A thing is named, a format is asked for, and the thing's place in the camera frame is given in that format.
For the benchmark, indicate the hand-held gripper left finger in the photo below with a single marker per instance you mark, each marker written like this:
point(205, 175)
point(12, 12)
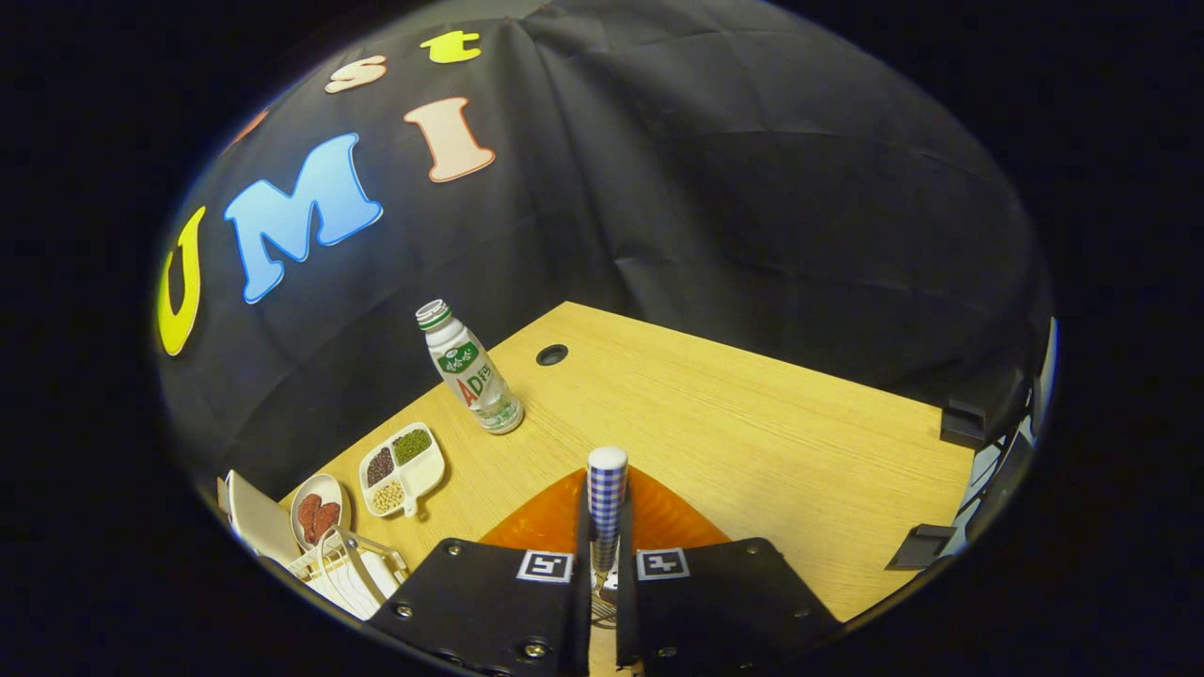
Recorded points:
point(470, 602)

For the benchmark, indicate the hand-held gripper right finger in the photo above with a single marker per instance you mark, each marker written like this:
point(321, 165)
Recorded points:
point(724, 602)

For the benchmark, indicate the white cutlery basket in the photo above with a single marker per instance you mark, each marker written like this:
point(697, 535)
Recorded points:
point(372, 564)

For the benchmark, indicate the white divided bean dish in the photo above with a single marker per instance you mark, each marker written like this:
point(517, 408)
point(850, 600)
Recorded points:
point(423, 470)

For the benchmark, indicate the small round white dish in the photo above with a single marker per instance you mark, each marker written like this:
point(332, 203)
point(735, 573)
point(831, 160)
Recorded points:
point(331, 491)

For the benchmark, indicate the red meat slice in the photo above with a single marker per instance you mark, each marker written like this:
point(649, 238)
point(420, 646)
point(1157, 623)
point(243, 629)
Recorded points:
point(308, 512)
point(326, 520)

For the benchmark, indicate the black table clamp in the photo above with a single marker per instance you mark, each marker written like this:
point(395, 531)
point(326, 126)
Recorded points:
point(922, 547)
point(964, 423)

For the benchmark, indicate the white drink bottle green label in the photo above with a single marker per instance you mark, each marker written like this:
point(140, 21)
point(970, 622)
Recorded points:
point(470, 371)

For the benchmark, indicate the black backdrop cloth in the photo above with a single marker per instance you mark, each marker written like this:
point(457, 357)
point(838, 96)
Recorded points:
point(705, 169)

